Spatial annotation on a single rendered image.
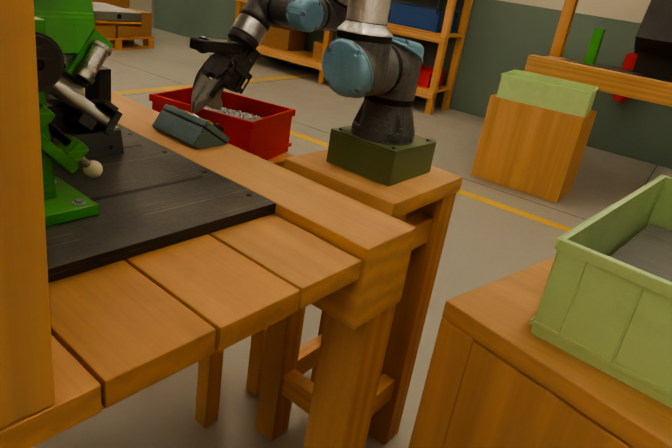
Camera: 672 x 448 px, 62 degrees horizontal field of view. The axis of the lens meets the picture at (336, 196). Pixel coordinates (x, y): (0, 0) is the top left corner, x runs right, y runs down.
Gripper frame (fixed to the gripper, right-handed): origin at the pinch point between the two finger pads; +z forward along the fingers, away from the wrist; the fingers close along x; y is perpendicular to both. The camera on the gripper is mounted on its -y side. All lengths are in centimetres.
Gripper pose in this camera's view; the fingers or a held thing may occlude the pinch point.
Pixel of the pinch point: (193, 106)
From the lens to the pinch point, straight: 131.8
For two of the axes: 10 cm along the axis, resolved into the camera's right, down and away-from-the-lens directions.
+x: -7.6, -3.4, 5.6
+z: -4.8, 8.7, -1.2
